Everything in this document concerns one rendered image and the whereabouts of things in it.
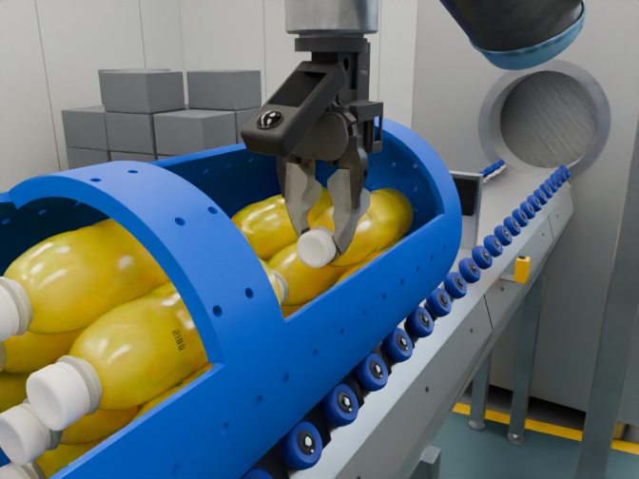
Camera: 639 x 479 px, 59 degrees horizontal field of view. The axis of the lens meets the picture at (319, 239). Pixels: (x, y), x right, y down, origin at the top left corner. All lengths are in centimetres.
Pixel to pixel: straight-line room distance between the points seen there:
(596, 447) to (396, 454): 83
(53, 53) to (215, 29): 171
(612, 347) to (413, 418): 69
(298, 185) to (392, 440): 33
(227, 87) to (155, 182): 362
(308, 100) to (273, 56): 519
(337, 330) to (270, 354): 9
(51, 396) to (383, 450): 42
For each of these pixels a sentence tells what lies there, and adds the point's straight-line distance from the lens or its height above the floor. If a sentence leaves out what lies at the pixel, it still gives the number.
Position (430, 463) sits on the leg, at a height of 63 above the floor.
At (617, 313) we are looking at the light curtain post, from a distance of 134.
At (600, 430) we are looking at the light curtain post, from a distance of 148.
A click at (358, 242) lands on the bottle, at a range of 61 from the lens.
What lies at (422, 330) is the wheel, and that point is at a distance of 78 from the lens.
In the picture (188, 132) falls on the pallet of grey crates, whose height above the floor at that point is 83.
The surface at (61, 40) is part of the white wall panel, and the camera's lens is 507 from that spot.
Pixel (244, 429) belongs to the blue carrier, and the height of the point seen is 108.
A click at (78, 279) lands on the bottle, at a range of 41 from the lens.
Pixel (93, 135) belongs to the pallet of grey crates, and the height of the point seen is 77.
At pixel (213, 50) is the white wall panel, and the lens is 603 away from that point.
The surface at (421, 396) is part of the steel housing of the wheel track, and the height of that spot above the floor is 88.
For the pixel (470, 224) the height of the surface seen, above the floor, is 98.
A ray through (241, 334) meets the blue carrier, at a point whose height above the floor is 114.
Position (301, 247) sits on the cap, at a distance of 59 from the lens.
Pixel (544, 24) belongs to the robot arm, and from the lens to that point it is 53.
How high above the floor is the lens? 132
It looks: 18 degrees down
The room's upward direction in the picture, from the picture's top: straight up
